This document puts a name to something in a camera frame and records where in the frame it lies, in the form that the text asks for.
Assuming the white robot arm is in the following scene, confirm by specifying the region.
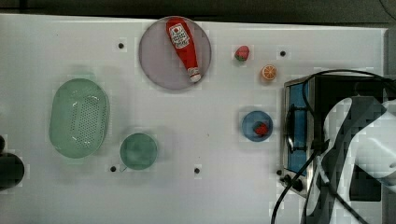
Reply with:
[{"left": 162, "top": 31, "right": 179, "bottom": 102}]
[{"left": 301, "top": 96, "right": 395, "bottom": 224}]

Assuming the silver toaster oven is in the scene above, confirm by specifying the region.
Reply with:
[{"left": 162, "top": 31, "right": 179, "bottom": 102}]
[{"left": 280, "top": 70, "right": 395, "bottom": 202}]

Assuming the blue small bowl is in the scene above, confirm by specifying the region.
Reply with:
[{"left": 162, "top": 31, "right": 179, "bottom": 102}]
[{"left": 241, "top": 110, "right": 274, "bottom": 142}]

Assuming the red toy strawberry in bowl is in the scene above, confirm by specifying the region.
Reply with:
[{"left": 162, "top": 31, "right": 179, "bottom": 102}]
[{"left": 253, "top": 122, "right": 269, "bottom": 136}]

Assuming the grey round plate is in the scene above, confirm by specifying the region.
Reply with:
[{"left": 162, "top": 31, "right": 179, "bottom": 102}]
[{"left": 138, "top": 16, "right": 211, "bottom": 91}]

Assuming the red toy strawberry on table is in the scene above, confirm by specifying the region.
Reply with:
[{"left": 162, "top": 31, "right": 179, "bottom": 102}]
[{"left": 234, "top": 46, "right": 249, "bottom": 62}]

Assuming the orange slice toy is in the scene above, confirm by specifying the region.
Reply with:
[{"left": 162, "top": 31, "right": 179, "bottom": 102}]
[{"left": 261, "top": 64, "right": 277, "bottom": 80}]

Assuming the red ketchup bottle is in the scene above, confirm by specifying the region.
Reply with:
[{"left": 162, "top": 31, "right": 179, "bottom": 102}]
[{"left": 165, "top": 17, "right": 202, "bottom": 83}]

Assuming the green perforated colander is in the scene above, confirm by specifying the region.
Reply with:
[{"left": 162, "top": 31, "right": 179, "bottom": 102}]
[{"left": 49, "top": 78, "right": 110, "bottom": 159}]

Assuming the black round base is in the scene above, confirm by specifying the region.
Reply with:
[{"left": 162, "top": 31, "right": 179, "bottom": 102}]
[{"left": 0, "top": 136, "right": 25, "bottom": 191}]

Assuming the green cup with handle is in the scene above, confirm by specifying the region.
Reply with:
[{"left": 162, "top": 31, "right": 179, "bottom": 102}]
[{"left": 120, "top": 133, "right": 158, "bottom": 171}]

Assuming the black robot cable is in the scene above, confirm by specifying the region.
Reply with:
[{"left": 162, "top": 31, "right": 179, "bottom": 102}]
[{"left": 270, "top": 68, "right": 396, "bottom": 224}]

